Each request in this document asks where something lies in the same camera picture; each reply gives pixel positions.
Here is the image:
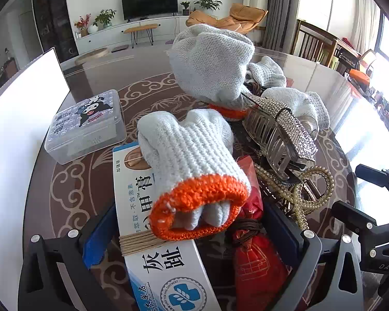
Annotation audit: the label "white television cabinet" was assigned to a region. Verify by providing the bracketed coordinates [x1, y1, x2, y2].
[74, 16, 195, 51]

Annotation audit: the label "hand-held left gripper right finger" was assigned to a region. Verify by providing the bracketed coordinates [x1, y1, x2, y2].
[266, 205, 366, 311]

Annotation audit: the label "rhinestone hair claw clip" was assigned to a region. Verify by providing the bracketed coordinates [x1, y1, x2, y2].
[241, 91, 319, 182]

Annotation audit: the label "large leafy potted plant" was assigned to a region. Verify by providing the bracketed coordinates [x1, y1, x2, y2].
[194, 0, 223, 15]

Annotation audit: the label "wooden dining chair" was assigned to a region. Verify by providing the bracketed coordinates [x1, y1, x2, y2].
[292, 19, 338, 67]

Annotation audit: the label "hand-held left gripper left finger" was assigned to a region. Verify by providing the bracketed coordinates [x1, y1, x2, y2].
[18, 202, 119, 311]

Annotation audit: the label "dark display cabinet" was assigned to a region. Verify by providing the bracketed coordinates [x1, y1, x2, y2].
[31, 0, 79, 63]

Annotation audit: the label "red drawstring pouch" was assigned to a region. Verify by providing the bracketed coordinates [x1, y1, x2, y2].
[225, 155, 290, 311]

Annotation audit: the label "dark brown headband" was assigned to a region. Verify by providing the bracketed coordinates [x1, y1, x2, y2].
[245, 81, 266, 96]

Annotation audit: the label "beige twine bundle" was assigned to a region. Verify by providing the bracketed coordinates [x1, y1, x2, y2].
[118, 228, 195, 255]

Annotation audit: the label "white blue ointment box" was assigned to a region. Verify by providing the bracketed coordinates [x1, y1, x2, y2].
[112, 141, 223, 311]

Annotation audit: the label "clear plastic box cartoon print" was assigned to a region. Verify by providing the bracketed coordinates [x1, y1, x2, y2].
[44, 90, 127, 165]

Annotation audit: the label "wooden bench black legs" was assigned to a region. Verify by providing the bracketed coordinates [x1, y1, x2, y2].
[123, 24, 158, 46]

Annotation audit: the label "orange lounge chair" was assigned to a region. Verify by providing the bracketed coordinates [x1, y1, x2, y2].
[186, 3, 268, 34]

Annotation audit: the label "white cardboard box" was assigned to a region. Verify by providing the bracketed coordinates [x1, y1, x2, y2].
[0, 47, 71, 286]

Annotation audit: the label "green potted plant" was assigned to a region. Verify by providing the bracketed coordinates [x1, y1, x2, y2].
[94, 9, 116, 29]

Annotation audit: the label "grey curtain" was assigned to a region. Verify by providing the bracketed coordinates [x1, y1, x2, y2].
[262, 0, 299, 52]

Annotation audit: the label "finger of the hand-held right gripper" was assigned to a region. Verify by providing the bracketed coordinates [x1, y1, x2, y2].
[355, 164, 389, 199]
[331, 201, 377, 233]

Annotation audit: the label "white knit glove orange cuff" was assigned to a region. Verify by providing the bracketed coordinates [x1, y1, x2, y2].
[261, 87, 331, 130]
[168, 24, 256, 119]
[137, 109, 252, 242]
[246, 56, 287, 88]

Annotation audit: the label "orange box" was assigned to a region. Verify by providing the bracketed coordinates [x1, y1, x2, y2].
[350, 68, 372, 82]

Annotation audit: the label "red flower arrangement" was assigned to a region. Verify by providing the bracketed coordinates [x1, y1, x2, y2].
[74, 14, 91, 38]

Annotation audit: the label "white sheer curtain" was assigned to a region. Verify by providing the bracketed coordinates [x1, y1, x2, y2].
[353, 0, 381, 55]

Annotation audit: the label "black television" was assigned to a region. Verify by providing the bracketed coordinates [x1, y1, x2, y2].
[121, 0, 178, 20]

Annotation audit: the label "round beige floor cushion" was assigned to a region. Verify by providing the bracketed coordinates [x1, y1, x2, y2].
[74, 47, 109, 65]

